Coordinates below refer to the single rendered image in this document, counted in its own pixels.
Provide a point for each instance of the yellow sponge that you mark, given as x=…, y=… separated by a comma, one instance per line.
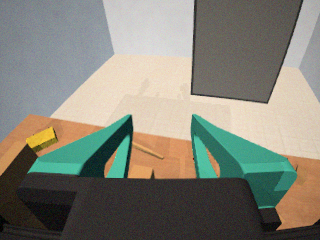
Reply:
x=42, y=139

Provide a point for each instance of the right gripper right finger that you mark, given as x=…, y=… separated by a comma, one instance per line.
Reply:
x=270, y=175

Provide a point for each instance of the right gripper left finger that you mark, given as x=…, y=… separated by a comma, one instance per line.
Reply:
x=88, y=156

